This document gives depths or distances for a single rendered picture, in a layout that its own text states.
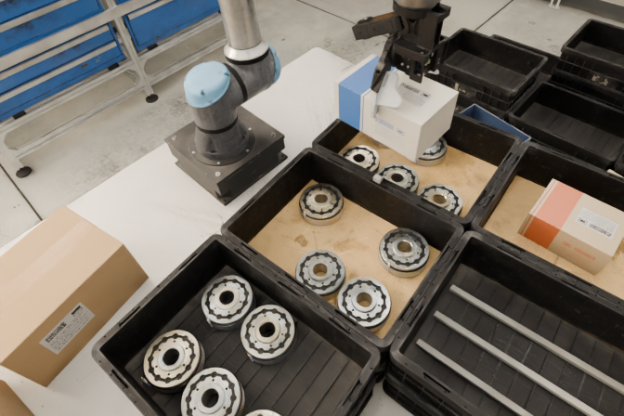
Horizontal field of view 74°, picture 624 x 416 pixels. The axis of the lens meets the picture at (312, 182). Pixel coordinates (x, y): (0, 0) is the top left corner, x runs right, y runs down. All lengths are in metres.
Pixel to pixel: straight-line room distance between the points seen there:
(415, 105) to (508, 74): 1.31
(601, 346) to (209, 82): 0.97
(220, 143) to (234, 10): 0.34
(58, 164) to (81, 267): 1.74
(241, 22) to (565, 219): 0.83
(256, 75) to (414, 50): 0.52
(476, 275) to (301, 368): 0.40
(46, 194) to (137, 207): 1.34
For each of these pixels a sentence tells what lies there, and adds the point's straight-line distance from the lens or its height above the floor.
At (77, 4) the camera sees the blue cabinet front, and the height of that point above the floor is 0.69.
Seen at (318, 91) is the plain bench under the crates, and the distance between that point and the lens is 1.52.
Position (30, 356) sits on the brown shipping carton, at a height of 0.81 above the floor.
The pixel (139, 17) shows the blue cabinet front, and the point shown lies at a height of 0.50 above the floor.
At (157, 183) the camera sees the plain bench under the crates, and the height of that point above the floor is 0.70.
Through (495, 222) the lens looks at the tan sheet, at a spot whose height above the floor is 0.83.
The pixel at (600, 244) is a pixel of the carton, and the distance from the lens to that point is 0.98.
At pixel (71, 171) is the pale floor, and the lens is 2.65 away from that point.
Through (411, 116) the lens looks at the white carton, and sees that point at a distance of 0.75.
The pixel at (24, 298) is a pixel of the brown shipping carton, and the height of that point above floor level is 0.86.
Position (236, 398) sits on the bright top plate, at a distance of 0.80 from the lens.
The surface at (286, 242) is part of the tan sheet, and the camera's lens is 0.94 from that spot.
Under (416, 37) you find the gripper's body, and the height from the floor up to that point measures 1.26.
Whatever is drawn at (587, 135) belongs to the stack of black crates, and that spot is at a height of 0.38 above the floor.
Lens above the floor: 1.62
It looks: 50 degrees down
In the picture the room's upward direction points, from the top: 6 degrees counter-clockwise
